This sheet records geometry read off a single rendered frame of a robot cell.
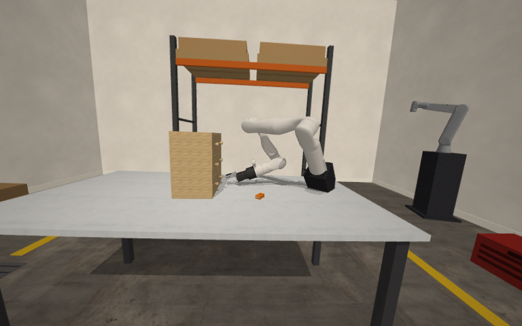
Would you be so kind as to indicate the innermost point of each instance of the light wooden chest of drawers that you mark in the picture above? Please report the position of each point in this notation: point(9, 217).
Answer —
point(191, 164)

